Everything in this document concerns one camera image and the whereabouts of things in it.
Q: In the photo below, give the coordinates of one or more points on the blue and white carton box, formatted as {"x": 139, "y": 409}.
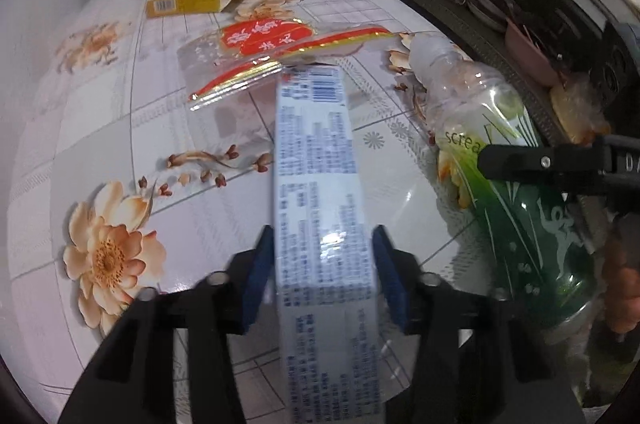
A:
{"x": 320, "y": 229}

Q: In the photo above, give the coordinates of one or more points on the person's right hand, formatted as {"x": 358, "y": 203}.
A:
{"x": 622, "y": 284}

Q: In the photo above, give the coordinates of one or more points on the pink basin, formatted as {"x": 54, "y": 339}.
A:
{"x": 530, "y": 54}

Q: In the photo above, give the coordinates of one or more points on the stack of plates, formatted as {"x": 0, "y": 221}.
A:
{"x": 487, "y": 7}

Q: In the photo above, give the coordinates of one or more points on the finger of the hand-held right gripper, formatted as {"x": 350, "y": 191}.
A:
{"x": 530, "y": 167}

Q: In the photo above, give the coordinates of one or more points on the clear bag with red label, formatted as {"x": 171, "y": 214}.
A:
{"x": 260, "y": 37}

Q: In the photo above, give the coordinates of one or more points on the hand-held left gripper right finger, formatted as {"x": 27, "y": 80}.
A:
{"x": 390, "y": 284}

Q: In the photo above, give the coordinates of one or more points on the plastic bag with orange contents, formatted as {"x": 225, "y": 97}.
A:
{"x": 577, "y": 109}

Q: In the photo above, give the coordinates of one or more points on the clear green plastic bottle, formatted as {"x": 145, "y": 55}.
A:
{"x": 470, "y": 104}

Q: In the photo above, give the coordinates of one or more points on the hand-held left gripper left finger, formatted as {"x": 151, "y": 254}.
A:
{"x": 260, "y": 274}

